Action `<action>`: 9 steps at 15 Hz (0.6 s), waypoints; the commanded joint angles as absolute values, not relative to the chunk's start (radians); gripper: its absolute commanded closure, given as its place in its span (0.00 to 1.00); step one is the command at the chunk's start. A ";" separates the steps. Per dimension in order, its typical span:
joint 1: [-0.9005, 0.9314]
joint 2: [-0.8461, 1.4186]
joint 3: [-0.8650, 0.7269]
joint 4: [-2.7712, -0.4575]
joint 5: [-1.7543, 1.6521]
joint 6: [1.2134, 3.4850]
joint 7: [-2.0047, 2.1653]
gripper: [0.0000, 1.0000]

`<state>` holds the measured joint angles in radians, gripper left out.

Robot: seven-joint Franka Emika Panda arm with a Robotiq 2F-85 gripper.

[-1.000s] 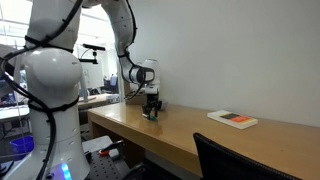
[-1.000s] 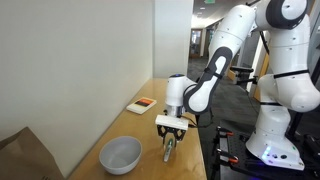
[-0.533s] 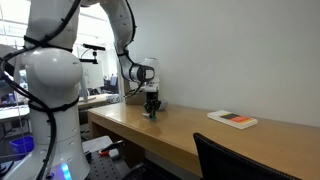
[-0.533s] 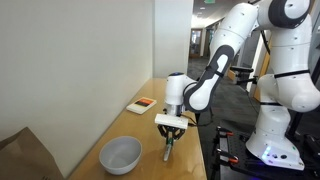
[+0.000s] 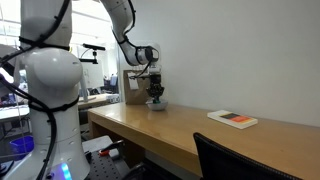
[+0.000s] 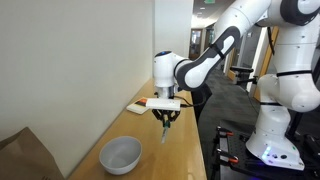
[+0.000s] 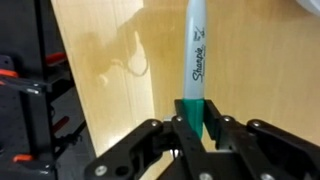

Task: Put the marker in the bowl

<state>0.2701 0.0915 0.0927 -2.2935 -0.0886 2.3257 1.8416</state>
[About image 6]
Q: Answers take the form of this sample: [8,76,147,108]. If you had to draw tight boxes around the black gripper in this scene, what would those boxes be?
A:
[151,109,181,129]

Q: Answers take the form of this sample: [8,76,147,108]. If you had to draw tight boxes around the white marker with green cap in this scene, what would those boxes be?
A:
[160,121,171,145]

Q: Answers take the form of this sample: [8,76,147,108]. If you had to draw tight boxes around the grey bowl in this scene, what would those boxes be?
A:
[98,135,143,176]

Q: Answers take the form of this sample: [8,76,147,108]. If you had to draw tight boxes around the white book with orange cover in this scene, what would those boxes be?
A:
[125,97,150,116]

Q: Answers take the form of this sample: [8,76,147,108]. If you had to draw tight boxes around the wooden door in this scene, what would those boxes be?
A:
[252,26,280,102]

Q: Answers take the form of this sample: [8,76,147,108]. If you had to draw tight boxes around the brown paper bag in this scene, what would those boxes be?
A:
[0,126,66,180]

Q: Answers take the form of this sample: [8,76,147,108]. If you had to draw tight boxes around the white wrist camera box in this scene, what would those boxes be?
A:
[145,97,182,112]

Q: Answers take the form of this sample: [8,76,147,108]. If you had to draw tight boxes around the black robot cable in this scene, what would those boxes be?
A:
[173,94,208,109]

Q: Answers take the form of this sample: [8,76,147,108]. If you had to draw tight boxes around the black clamp with orange handle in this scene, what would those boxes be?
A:
[215,125,235,138]
[214,147,240,165]

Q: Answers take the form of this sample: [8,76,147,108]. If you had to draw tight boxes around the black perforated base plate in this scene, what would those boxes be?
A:
[210,124,320,180]

